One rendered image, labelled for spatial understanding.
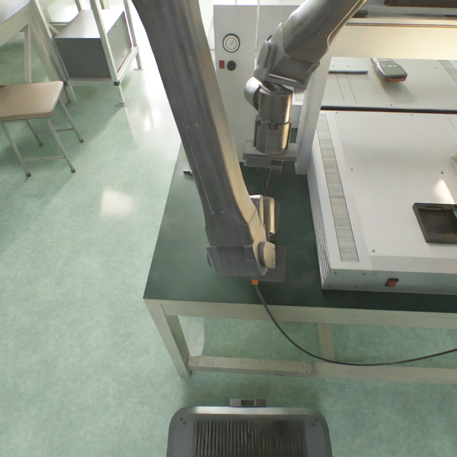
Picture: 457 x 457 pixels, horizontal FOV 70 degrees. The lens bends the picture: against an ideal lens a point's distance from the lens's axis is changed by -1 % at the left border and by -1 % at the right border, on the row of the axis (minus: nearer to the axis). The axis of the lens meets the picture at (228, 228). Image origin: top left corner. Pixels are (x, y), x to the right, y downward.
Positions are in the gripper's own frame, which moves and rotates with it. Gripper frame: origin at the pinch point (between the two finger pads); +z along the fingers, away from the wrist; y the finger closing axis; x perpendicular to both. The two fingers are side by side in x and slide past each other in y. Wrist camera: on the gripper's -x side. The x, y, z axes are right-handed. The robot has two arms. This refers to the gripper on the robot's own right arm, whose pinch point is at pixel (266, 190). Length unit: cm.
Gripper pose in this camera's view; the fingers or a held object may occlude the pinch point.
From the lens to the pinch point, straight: 68.3
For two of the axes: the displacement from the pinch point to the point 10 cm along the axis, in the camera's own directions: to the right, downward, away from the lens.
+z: -0.2, 8.1, 5.9
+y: -9.9, -0.9, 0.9
